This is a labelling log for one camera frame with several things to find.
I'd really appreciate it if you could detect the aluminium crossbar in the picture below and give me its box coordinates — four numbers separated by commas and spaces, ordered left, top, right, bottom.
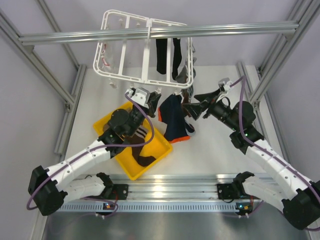
18, 21, 299, 46

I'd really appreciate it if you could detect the grey sock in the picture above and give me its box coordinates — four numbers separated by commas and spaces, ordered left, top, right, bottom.
174, 60, 188, 84

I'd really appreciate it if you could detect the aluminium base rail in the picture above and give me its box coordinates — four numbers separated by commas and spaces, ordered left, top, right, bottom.
109, 173, 236, 202

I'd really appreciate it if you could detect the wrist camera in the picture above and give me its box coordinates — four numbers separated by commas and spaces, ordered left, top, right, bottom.
125, 87, 151, 109
218, 77, 233, 93

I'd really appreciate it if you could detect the black sock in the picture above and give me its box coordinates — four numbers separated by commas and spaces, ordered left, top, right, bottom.
171, 38, 182, 80
156, 38, 168, 75

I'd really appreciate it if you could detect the navy orange underwear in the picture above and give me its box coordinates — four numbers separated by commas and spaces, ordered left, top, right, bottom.
158, 94, 196, 144

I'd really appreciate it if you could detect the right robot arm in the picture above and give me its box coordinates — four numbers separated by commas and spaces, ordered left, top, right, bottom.
183, 90, 320, 231

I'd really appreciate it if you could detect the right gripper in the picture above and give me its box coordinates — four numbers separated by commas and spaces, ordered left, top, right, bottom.
183, 88, 240, 132

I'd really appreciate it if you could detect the slotted cable duct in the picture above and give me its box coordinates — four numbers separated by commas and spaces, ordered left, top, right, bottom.
58, 201, 253, 214

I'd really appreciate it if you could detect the black sock left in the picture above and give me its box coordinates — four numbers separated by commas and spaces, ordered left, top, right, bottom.
156, 38, 168, 75

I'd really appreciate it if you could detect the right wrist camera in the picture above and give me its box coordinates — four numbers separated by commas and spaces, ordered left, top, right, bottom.
218, 77, 233, 93

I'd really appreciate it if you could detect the white clip drying hanger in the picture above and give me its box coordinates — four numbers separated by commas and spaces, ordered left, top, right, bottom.
92, 9, 197, 88

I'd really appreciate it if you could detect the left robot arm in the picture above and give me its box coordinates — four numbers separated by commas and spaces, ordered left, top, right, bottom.
26, 88, 161, 216

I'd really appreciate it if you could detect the yellow plastic tray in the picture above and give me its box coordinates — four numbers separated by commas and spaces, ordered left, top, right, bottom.
93, 101, 173, 181

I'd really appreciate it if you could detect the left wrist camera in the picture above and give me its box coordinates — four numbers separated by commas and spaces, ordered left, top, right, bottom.
125, 87, 151, 109

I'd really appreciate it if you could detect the black sock right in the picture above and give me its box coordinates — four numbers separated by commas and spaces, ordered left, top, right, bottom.
171, 38, 182, 80

